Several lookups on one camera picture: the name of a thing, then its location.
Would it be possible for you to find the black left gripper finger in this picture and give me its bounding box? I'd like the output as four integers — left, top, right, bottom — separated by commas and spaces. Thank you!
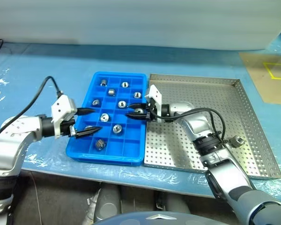
71, 126, 104, 139
75, 107, 96, 116

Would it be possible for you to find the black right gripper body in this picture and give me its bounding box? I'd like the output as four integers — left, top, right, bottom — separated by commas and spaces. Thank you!
144, 98, 161, 122

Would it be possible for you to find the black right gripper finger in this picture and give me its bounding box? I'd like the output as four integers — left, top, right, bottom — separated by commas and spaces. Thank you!
127, 103, 148, 110
126, 112, 149, 120

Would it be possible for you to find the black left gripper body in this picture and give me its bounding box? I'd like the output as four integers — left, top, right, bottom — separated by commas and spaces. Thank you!
59, 115, 79, 139

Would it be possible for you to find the blue compartment tray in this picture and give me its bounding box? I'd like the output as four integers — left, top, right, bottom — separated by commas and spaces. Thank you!
65, 71, 148, 166

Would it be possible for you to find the blue plastic table cover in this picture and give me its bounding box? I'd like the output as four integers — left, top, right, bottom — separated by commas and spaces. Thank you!
0, 35, 281, 200

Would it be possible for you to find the grey rounded cylinder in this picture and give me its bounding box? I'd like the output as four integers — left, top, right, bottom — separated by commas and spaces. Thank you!
84, 185, 122, 223

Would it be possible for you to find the perforated metal tray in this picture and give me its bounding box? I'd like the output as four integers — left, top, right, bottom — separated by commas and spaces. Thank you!
143, 73, 281, 180

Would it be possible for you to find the dark blue robot torso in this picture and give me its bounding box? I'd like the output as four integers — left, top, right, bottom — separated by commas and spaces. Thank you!
93, 210, 192, 225

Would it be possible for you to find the brown cardboard sheet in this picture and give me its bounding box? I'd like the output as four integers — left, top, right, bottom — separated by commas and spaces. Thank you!
238, 52, 281, 105

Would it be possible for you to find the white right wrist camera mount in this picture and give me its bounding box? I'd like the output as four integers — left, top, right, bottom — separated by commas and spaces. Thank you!
144, 84, 163, 121

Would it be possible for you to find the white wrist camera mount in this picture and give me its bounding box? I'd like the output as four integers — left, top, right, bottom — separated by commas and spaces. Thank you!
144, 84, 163, 121
51, 94, 77, 139

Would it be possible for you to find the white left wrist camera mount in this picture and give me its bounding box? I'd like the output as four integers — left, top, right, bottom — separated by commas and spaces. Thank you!
51, 94, 77, 139

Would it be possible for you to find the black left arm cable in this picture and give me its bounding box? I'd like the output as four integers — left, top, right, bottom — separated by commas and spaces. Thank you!
0, 75, 64, 143

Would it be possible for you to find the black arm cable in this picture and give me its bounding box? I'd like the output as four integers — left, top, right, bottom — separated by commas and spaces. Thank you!
158, 107, 228, 147
0, 75, 64, 143

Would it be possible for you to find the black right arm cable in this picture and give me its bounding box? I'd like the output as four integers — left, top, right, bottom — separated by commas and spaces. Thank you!
158, 107, 228, 147

